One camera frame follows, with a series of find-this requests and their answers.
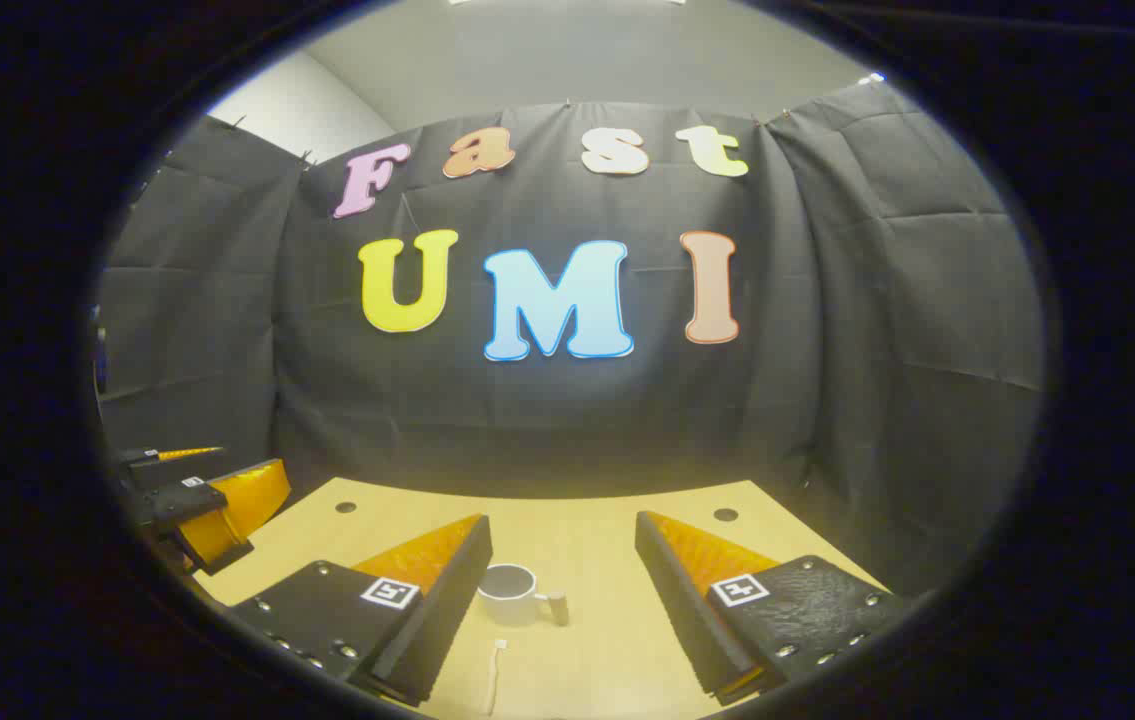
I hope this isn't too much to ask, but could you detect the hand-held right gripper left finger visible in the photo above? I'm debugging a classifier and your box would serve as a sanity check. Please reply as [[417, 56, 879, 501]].
[[227, 514, 494, 707]]

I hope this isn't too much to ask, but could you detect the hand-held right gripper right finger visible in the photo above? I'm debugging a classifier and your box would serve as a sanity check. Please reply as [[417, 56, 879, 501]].
[[635, 510, 913, 707]]

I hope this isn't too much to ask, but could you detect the white cup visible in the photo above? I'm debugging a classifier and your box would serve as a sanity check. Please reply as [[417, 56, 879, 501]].
[[477, 563, 570, 628]]

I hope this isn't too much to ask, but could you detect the wooden desktop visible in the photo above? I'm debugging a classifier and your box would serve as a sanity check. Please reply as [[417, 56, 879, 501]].
[[192, 478, 888, 720]]

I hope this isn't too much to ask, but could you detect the black backdrop cloth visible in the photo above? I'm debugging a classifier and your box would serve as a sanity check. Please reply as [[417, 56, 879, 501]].
[[92, 80, 1046, 601]]

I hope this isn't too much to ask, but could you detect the white toothbrush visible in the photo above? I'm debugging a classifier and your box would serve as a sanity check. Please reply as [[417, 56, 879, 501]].
[[483, 638, 510, 717]]

